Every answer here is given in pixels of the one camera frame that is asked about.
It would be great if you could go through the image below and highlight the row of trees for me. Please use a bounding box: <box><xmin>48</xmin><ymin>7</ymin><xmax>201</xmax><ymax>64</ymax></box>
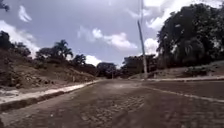
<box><xmin>0</xmin><ymin>30</ymin><xmax>158</xmax><ymax>80</ymax></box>

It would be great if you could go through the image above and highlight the grey cobblestone road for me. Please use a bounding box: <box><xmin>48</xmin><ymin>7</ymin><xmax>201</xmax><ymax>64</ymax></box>
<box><xmin>0</xmin><ymin>79</ymin><xmax>224</xmax><ymax>128</ymax></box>

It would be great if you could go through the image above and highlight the tall leaning pole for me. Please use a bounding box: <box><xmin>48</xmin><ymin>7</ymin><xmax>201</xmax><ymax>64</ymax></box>
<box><xmin>136</xmin><ymin>0</ymin><xmax>149</xmax><ymax>80</ymax></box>

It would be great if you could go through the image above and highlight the low pale kerb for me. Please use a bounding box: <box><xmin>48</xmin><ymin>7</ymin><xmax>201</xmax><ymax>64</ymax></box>
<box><xmin>139</xmin><ymin>75</ymin><xmax>224</xmax><ymax>83</ymax></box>

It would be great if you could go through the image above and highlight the large dark tree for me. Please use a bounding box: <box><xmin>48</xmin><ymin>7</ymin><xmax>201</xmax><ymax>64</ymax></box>
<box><xmin>155</xmin><ymin>2</ymin><xmax>224</xmax><ymax>70</ymax></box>

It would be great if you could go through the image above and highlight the pale concrete kerb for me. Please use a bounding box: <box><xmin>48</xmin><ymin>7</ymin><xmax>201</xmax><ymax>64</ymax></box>
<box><xmin>0</xmin><ymin>79</ymin><xmax>102</xmax><ymax>113</ymax></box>

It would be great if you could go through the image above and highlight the earth bank with bushes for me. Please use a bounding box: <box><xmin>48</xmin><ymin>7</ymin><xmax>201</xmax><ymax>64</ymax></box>
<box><xmin>128</xmin><ymin>59</ymin><xmax>224</xmax><ymax>81</ymax></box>

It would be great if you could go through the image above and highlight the bare earth bank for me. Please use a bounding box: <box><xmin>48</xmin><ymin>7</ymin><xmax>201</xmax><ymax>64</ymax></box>
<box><xmin>0</xmin><ymin>49</ymin><xmax>98</xmax><ymax>98</ymax></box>

